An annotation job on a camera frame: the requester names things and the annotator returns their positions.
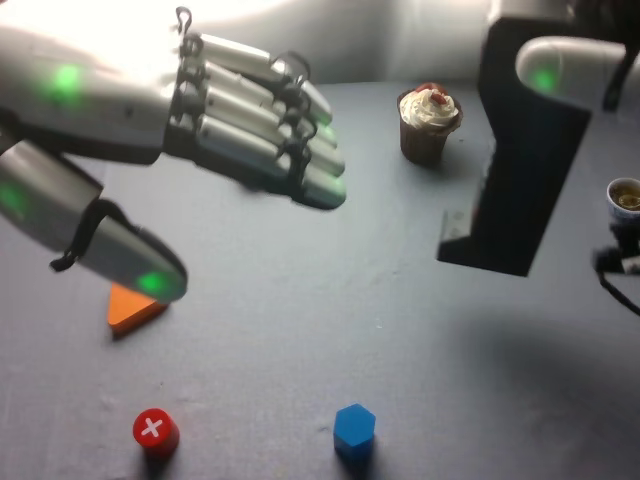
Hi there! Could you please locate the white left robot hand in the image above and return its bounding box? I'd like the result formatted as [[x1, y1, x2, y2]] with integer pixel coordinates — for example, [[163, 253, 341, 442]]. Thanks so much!
[[0, 7, 350, 307]]

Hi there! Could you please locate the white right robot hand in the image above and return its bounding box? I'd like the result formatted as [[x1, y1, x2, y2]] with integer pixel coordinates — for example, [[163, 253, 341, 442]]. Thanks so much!
[[492, 0, 640, 112]]

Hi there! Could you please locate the miniature blue white bowl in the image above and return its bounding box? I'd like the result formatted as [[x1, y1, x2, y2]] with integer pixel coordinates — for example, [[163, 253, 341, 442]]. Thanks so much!
[[606, 177, 640, 226]]

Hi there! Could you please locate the toy cupcake with cream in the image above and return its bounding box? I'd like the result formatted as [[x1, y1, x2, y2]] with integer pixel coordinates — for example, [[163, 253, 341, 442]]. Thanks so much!
[[397, 82, 464, 167]]

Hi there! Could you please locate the orange triangle block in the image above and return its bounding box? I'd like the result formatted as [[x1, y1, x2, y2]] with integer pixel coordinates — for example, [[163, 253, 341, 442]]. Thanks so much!
[[107, 282, 170, 337]]

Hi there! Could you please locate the grey table cloth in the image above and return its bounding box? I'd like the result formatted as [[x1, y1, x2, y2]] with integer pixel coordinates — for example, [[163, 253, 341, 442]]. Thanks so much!
[[0, 79, 640, 480]]

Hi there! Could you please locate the red cylinder with white cross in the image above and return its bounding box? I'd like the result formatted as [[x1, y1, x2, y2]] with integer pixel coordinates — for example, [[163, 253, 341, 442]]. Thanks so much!
[[131, 407, 181, 459]]

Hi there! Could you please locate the blue hexagon block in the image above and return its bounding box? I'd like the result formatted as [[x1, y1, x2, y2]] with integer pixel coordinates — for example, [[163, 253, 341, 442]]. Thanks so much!
[[332, 402, 377, 459]]

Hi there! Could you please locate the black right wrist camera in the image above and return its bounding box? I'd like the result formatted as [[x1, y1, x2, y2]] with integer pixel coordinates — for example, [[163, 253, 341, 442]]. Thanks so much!
[[592, 224, 640, 319]]

